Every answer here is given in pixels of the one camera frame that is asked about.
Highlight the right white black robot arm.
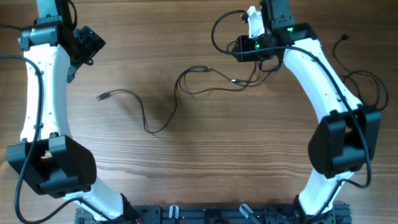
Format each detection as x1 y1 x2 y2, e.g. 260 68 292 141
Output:
232 1 381 222

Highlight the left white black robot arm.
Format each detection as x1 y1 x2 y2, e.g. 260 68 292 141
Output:
6 1 142 223

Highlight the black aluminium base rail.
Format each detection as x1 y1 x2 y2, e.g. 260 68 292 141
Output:
75 204 353 224

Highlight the long thin black cable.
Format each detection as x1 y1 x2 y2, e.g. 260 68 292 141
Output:
96 65 212 135

